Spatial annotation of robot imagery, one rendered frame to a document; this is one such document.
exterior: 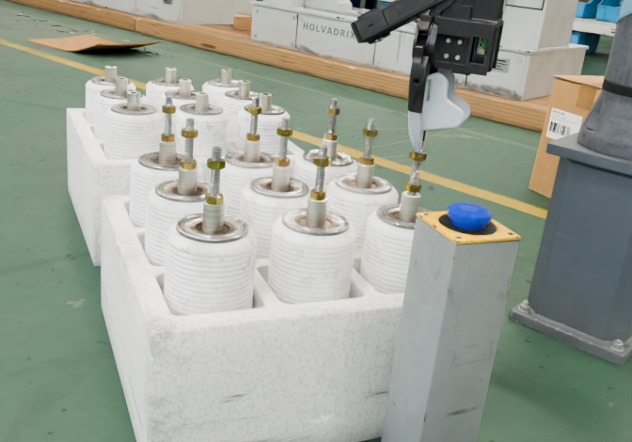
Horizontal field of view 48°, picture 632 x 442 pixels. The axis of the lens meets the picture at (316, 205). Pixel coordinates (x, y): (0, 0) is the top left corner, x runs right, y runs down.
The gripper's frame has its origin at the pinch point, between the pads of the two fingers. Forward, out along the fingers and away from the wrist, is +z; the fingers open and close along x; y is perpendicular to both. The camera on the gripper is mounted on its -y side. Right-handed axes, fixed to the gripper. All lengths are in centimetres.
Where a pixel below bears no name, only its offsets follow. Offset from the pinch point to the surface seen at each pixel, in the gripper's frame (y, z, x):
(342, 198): -8.9, 10.5, 3.8
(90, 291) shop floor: -48, 35, 4
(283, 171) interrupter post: -15.5, 7.0, -0.7
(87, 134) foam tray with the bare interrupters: -65, 17, 25
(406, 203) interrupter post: 0.4, 7.5, -1.1
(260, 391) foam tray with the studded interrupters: -8.3, 25.3, -19.3
